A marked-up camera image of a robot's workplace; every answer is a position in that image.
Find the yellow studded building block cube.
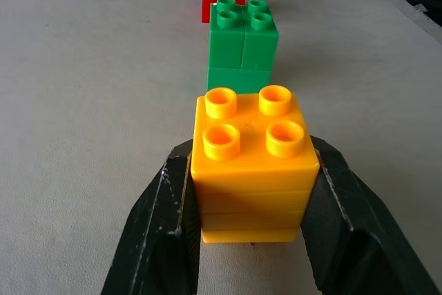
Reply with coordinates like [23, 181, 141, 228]
[189, 84, 321, 245]

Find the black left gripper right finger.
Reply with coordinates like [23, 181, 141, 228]
[300, 135, 442, 295]

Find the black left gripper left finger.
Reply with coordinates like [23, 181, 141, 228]
[100, 137, 202, 295]

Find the green studded building block cube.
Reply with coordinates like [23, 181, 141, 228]
[206, 0, 280, 95]

